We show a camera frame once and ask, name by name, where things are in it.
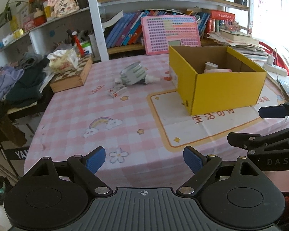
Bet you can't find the pink plush toy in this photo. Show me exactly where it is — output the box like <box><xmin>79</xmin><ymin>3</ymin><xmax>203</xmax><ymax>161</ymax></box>
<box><xmin>203</xmin><ymin>69</ymin><xmax>232</xmax><ymax>74</ymax></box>

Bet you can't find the white charger block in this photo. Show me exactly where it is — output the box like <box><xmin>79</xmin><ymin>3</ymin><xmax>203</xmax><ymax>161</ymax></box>
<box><xmin>205</xmin><ymin>62</ymin><xmax>218</xmax><ymax>70</ymax></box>

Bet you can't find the black smartphone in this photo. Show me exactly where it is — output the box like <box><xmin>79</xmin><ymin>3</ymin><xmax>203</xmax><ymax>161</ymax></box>
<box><xmin>277</xmin><ymin>78</ymin><xmax>289</xmax><ymax>98</ymax></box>

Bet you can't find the white power strip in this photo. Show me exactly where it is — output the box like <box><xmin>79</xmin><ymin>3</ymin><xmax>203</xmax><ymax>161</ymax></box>
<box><xmin>263</xmin><ymin>55</ymin><xmax>288</xmax><ymax>77</ymax></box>

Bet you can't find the yellow cardboard box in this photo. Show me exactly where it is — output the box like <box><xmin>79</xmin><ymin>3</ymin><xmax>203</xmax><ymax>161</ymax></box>
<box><xmin>169</xmin><ymin>46</ymin><xmax>267</xmax><ymax>116</ymax></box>

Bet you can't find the stack of papers and books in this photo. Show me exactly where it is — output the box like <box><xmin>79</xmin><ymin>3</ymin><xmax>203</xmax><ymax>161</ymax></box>
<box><xmin>208</xmin><ymin>30</ymin><xmax>268</xmax><ymax>56</ymax></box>

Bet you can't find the pink checkered tablecloth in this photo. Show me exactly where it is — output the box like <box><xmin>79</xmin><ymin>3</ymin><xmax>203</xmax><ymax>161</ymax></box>
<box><xmin>24</xmin><ymin>55</ymin><xmax>289</xmax><ymax>188</ymax></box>

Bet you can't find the small red white box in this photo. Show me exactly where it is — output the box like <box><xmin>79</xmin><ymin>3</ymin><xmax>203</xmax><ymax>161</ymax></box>
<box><xmin>108</xmin><ymin>85</ymin><xmax>127</xmax><ymax>98</ymax></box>

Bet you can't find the wooden chess board box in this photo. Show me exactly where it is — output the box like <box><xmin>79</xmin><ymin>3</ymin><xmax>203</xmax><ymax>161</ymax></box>
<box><xmin>50</xmin><ymin>54</ymin><xmax>93</xmax><ymax>93</ymax></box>

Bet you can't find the pile of clothes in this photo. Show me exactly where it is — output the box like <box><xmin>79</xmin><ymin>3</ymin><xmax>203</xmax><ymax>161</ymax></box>
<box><xmin>0</xmin><ymin>52</ymin><xmax>49</xmax><ymax>108</ymax></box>

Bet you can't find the floral tissue pack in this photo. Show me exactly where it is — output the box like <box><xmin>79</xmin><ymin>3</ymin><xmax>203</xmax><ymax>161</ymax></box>
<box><xmin>47</xmin><ymin>48</ymin><xmax>79</xmax><ymax>74</ymax></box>

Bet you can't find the red thick book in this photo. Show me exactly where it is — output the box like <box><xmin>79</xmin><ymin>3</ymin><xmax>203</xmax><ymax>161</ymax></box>
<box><xmin>210</xmin><ymin>10</ymin><xmax>235</xmax><ymax>21</ymax></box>

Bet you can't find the red white pen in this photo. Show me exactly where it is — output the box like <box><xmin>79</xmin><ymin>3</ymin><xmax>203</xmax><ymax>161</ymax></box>
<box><xmin>72</xmin><ymin>31</ymin><xmax>85</xmax><ymax>56</ymax></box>

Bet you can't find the pink toy keyboard tablet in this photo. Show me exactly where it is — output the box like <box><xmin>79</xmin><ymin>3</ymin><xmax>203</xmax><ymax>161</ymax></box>
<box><xmin>141</xmin><ymin>15</ymin><xmax>201</xmax><ymax>55</ymax></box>

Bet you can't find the row of blue books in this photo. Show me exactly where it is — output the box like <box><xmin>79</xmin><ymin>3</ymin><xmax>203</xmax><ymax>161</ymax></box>
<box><xmin>105</xmin><ymin>10</ymin><xmax>150</xmax><ymax>49</ymax></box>

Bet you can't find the white bookshelf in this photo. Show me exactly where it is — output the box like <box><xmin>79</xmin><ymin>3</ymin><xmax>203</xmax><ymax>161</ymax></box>
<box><xmin>0</xmin><ymin>0</ymin><xmax>254</xmax><ymax>62</ymax></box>

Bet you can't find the floral cat figurine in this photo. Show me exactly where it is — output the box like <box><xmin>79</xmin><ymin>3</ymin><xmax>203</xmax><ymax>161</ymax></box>
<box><xmin>48</xmin><ymin>0</ymin><xmax>80</xmax><ymax>18</ymax></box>

